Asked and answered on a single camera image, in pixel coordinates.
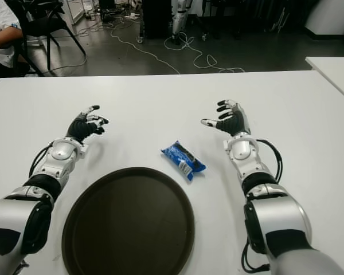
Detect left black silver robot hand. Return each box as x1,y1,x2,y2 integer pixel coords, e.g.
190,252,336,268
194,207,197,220
65,104,110,144

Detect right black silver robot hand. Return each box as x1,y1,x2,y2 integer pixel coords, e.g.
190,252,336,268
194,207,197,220
200,99,252,138

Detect blue Oreo cookie packet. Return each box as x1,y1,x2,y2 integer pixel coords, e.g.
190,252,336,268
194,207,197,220
159,139,207,181

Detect round dark brown tray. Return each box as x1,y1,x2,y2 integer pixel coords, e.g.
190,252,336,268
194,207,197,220
61,167,196,275

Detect black armchair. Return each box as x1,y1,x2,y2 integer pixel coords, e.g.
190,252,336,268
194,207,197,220
13,0,87,77

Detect grey folded stand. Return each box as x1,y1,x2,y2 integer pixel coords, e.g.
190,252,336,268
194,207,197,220
271,7,290,32

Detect white side table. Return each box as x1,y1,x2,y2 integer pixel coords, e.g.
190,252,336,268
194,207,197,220
304,56,344,106

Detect white display cabinet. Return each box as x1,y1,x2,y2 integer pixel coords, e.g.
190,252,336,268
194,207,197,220
65,0,85,24

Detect standing silver humanoid robot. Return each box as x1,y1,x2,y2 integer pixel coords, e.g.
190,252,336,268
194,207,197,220
171,0,193,45

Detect seated person in white shirt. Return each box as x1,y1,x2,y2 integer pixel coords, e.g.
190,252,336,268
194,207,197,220
0,0,31,87

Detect black cabinet on casters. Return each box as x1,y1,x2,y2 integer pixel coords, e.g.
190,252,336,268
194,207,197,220
136,0,174,44

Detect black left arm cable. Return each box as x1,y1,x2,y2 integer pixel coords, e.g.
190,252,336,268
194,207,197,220
28,144,54,178

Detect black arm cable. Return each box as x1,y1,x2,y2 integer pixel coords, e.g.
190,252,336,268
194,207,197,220
256,139,284,184
28,144,54,178

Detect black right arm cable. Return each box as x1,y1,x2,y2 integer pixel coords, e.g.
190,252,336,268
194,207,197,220
256,139,284,184

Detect white floor cable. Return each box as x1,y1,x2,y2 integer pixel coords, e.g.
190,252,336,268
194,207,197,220
110,17,246,74

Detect white curved pedestal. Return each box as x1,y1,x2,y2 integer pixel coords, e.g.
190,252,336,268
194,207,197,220
304,0,344,37

